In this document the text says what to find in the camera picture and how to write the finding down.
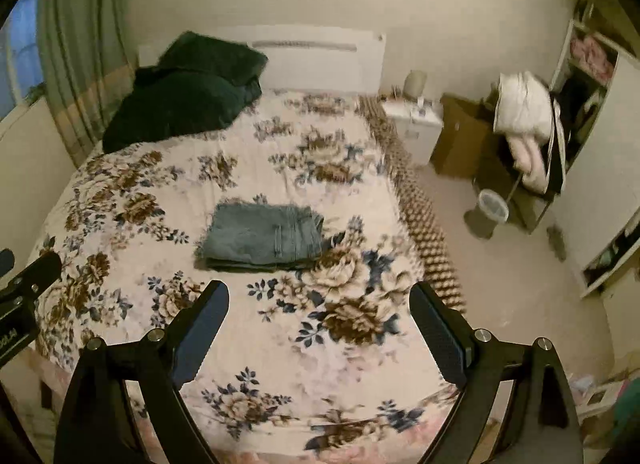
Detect dark green pillow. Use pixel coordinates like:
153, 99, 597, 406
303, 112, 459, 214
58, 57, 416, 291
102, 31, 269, 154

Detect chair with piled clothes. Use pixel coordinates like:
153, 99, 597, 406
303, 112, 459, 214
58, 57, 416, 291
475, 71, 568, 233

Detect small waste bin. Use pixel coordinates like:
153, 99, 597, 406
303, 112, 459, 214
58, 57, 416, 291
464, 189, 510, 239

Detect white bedside table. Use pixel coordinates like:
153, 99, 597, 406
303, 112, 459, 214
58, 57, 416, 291
383, 98, 445, 167

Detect white wardrobe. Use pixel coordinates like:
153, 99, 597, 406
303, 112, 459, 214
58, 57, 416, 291
547, 0, 640, 299

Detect blue denim pants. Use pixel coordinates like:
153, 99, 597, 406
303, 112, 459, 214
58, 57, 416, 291
195, 202, 333, 273

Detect green curtain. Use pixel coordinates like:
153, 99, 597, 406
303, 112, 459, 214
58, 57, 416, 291
36, 0, 139, 169

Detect patterned bed mattress side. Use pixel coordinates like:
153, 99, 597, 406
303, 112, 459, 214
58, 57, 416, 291
359, 96, 469, 315

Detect white bed headboard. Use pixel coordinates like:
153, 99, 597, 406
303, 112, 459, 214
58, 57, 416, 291
138, 25, 388, 94

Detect bed with floral cover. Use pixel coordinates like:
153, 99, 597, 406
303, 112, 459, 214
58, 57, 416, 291
26, 90, 457, 464

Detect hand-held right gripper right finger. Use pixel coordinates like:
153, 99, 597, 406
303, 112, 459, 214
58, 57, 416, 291
409, 281, 585, 464

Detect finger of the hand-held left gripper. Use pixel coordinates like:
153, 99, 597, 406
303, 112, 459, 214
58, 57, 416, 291
0, 249, 63, 305

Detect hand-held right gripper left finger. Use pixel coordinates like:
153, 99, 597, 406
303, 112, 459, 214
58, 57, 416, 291
54, 280, 230, 464

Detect brown cardboard box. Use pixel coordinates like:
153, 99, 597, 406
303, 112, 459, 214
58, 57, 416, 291
431, 92, 496, 179

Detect window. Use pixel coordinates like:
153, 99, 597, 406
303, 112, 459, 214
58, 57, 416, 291
0, 0, 47, 121

